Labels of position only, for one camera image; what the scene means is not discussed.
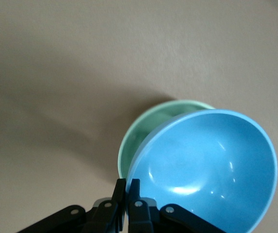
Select blue bowl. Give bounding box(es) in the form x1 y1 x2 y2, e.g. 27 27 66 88
125 109 278 233

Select green bowl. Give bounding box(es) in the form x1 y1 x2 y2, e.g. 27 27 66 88
117 99 217 181

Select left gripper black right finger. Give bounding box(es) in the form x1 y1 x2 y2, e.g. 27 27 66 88
128 178 225 233

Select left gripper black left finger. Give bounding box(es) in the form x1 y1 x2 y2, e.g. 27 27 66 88
17 178 127 233

